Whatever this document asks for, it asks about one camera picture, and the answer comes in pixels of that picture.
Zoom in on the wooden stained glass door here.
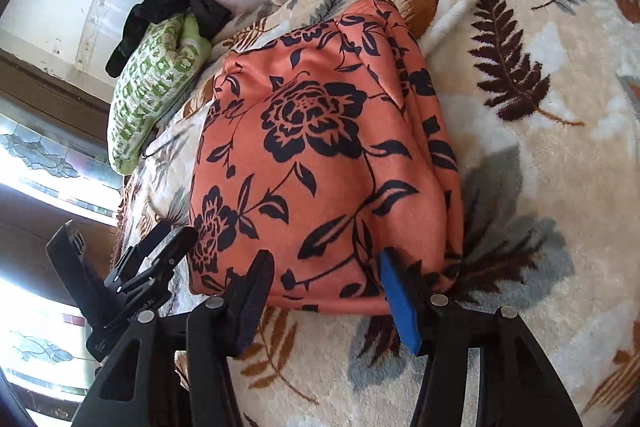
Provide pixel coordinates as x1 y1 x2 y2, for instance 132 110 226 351
0 47 132 427

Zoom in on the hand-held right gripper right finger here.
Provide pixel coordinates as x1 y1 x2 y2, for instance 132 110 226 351
377 247 584 427

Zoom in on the green checked pillow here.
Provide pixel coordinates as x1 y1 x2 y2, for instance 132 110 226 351
106 14 213 174

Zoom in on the orange floral garment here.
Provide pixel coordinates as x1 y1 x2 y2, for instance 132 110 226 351
187 0 465 315

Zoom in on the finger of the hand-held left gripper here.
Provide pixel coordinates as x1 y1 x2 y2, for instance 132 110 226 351
104 222 174 288
117 226 199 297

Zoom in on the leaf print blanket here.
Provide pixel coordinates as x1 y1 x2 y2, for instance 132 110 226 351
117 0 640 427

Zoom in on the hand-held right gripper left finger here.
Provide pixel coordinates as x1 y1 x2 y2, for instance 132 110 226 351
74 249 276 427

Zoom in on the black cloth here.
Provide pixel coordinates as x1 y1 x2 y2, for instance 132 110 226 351
105 0 233 78

